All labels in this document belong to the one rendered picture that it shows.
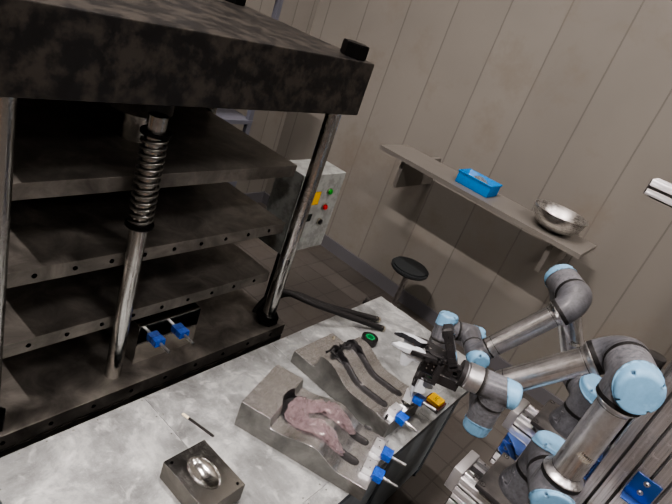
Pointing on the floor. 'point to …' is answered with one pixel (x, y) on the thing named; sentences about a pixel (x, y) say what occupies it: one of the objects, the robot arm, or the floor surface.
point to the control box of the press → (281, 198)
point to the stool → (411, 269)
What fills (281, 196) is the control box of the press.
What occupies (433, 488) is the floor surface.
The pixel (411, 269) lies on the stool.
